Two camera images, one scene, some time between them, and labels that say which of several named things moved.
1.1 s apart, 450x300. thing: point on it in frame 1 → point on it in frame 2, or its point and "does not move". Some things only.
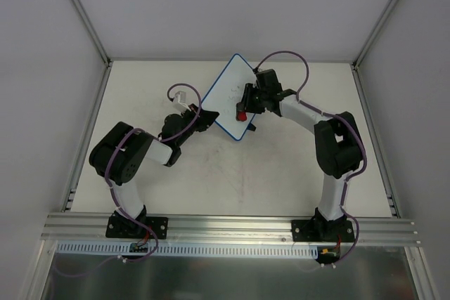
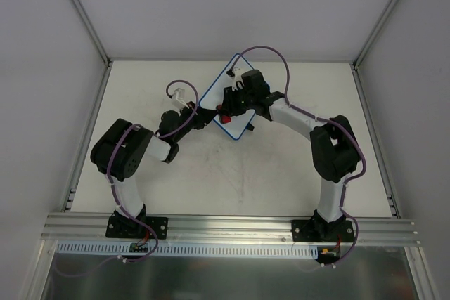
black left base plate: (124, 227) does not move
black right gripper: (253, 98) → (229, 103)
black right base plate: (322, 231) does not move
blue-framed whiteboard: (226, 92) does not move
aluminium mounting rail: (227, 229) does not move
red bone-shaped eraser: (242, 116) → (226, 119)
